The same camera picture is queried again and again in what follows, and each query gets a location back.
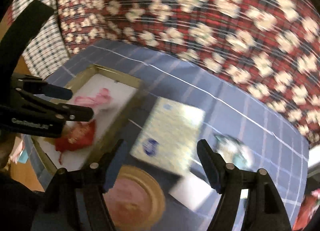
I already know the cotton swab bag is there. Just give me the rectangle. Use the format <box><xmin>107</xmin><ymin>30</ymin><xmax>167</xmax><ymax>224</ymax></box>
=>
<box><xmin>214</xmin><ymin>134</ymin><xmax>254</xmax><ymax>170</ymax></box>

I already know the red plastic bag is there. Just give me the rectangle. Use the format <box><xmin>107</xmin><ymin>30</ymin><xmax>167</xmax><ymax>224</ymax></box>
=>
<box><xmin>292</xmin><ymin>189</ymin><xmax>319</xmax><ymax>230</ymax></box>

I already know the yellow dotted tissue box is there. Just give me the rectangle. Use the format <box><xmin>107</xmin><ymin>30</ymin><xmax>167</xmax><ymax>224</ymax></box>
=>
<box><xmin>130</xmin><ymin>98</ymin><xmax>206</xmax><ymax>176</ymax></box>

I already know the red embroidered pouch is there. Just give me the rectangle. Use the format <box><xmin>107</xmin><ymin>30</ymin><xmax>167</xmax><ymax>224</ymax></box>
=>
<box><xmin>54</xmin><ymin>120</ymin><xmax>96</xmax><ymax>165</ymax></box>

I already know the gold metal tray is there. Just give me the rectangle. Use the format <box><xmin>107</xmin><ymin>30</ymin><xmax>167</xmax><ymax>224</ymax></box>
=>
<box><xmin>25</xmin><ymin>64</ymin><xmax>145</xmax><ymax>176</ymax></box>

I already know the pink white towel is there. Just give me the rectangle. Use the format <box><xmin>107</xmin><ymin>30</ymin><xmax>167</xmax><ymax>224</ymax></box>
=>
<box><xmin>74</xmin><ymin>88</ymin><xmax>113</xmax><ymax>109</ymax></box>

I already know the blue checked tablecloth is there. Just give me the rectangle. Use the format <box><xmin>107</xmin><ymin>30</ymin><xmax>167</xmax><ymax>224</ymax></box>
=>
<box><xmin>23</xmin><ymin>39</ymin><xmax>311</xmax><ymax>231</ymax></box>

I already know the red plaid bear blanket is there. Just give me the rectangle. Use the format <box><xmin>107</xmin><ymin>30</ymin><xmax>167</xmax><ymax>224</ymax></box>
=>
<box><xmin>57</xmin><ymin>0</ymin><xmax>319</xmax><ymax>146</ymax></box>

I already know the white foam sponge block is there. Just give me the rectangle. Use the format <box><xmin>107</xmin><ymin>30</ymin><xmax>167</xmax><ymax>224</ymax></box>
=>
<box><xmin>169</xmin><ymin>172</ymin><xmax>215</xmax><ymax>211</ymax></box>

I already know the green white checked cloth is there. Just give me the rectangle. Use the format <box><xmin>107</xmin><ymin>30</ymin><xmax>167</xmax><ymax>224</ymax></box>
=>
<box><xmin>12</xmin><ymin>0</ymin><xmax>69</xmax><ymax>78</ymax></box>

